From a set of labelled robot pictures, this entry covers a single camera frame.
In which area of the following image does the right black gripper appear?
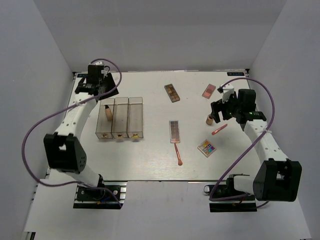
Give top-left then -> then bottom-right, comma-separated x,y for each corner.
210,91 -> 242,124

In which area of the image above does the round foundation bottle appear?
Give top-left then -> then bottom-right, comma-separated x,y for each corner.
205,114 -> 214,126

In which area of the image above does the coral short makeup brush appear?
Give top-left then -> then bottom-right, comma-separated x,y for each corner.
211,123 -> 228,135

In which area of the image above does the pink blush palette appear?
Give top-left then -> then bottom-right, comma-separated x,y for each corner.
202,84 -> 216,99

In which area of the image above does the beige foundation tube black cap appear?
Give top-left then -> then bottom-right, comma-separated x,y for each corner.
104,104 -> 113,122

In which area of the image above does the colourful eyeshadow palette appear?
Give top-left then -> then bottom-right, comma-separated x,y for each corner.
197,139 -> 216,158

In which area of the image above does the mauve eyeshadow palette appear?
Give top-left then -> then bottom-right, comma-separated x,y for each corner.
169,120 -> 181,144

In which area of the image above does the brown eyeshadow palette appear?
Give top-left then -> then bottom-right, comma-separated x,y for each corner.
164,84 -> 180,103

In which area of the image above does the pink makeup brush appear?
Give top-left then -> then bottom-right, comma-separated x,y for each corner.
174,143 -> 183,166

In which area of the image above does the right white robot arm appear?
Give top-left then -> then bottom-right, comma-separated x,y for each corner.
210,88 -> 302,202

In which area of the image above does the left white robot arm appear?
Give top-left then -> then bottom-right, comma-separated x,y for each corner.
43,61 -> 119,200

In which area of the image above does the clear middle organizer bin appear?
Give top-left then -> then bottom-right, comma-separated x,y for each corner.
111,97 -> 129,139

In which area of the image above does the clear organizer bin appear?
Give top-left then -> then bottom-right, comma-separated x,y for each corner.
127,97 -> 144,139
95,98 -> 115,140
111,97 -> 129,139

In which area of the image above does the clear left organizer bin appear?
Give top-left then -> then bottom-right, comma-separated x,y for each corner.
95,98 -> 115,140

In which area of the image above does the clear right organizer bin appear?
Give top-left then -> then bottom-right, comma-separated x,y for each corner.
127,97 -> 144,139

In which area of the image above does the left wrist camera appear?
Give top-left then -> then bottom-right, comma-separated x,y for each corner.
93,60 -> 110,76

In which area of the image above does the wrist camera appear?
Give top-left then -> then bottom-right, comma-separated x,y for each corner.
217,83 -> 235,103
93,60 -> 110,76

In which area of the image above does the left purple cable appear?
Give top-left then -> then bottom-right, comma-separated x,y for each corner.
21,58 -> 124,210

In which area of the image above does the purple cable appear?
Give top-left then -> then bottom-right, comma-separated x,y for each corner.
209,77 -> 277,209
21,58 -> 124,210

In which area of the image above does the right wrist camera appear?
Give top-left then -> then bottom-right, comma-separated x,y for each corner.
217,83 -> 235,103

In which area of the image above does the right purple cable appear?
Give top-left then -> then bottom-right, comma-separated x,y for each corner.
209,77 -> 277,209

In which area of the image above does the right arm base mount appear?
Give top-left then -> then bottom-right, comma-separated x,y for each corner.
209,183 -> 257,213

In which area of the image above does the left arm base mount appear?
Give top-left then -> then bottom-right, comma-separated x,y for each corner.
73,181 -> 127,210

